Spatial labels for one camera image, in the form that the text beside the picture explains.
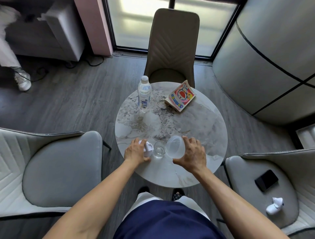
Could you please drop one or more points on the person's left hand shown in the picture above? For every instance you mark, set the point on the person's left hand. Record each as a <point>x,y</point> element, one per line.
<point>135,154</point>

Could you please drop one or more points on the person's right hand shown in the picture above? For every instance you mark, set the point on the person's right hand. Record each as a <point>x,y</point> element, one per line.
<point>195,157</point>

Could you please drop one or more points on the person's left thumb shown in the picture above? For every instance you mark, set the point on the person's left thumb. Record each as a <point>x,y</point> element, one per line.
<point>145,159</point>

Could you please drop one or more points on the person's right thumb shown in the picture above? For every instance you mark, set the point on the person's right thumb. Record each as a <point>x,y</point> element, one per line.
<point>179,161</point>

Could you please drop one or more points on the white plastic lid piece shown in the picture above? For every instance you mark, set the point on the white plastic lid piece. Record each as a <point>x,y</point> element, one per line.
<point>148,149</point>

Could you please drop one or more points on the translucent plastic container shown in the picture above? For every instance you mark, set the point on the translucent plastic container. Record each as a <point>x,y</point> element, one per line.
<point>175,147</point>

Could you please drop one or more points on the person's left forearm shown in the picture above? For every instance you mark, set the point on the person's left forearm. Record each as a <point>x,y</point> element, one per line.
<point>93,199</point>

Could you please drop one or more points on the person's right forearm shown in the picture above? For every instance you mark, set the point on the person's right forearm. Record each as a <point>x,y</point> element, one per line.
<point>228,204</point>

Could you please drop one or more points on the clear drinking glass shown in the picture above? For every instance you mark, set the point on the clear drinking glass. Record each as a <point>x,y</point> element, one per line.
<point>159,149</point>

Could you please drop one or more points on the black patterned shoe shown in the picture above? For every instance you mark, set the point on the black patterned shoe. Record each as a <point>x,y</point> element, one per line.
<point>178,193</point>

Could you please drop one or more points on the white trousers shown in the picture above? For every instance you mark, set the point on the white trousers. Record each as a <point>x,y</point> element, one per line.
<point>145,199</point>

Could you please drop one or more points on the navy blue shirt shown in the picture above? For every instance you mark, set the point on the navy blue shirt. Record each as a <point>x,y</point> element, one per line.
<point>167,221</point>

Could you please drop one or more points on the clear plastic water bottle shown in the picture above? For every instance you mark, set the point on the clear plastic water bottle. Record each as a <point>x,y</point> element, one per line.
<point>144,96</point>

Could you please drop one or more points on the colourful comic book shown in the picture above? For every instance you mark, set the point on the colourful comic book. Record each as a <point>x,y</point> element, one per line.
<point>181,95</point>

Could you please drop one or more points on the black smartphone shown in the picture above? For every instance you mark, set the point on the black smartphone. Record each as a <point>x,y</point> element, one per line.
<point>266,180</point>

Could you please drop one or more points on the grey upholstered chair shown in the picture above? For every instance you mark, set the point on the grey upholstered chair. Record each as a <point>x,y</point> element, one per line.
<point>54,170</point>
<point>270,194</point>

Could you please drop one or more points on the white earbuds case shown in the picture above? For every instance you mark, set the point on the white earbuds case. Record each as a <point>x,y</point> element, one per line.
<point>274,206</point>

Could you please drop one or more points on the brown upholstered chair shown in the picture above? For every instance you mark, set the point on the brown upholstered chair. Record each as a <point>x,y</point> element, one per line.
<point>172,46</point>

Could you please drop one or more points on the grey curved panelled cabinet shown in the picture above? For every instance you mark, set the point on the grey curved panelled cabinet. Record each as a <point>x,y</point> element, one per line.
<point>265,61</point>

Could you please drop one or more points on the frosted glass sliding door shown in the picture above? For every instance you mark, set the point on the frosted glass sliding door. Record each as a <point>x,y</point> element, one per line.
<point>137,24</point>

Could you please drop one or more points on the pink curtain panel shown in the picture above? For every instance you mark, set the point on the pink curtain panel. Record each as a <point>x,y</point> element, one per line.
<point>94,24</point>

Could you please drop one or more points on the white boxy appliance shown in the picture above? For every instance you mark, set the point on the white boxy appliance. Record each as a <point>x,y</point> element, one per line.
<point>61,32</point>

